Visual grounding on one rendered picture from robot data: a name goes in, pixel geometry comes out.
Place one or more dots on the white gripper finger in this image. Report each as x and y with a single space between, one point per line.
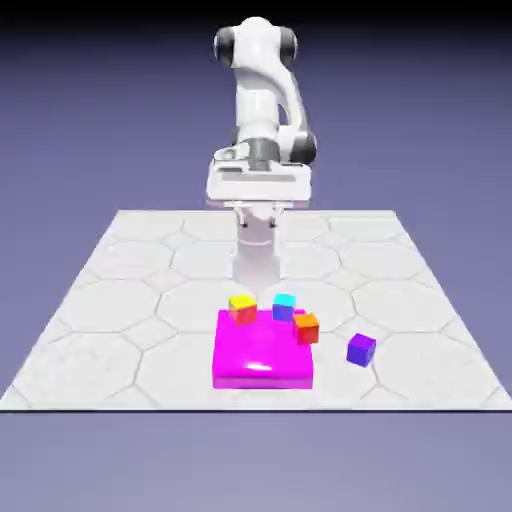
275 218
241 218

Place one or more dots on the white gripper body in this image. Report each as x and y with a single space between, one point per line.
260 188

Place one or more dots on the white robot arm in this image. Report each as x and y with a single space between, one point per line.
256 80

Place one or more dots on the small cyan cube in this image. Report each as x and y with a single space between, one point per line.
284 308

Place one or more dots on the small yellow cube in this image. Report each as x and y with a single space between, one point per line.
242 308

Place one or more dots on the small orange cube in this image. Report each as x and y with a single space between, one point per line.
307 328

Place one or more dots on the small purple cube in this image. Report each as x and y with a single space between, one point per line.
360 350

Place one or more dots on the large magenta box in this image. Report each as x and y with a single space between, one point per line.
260 352

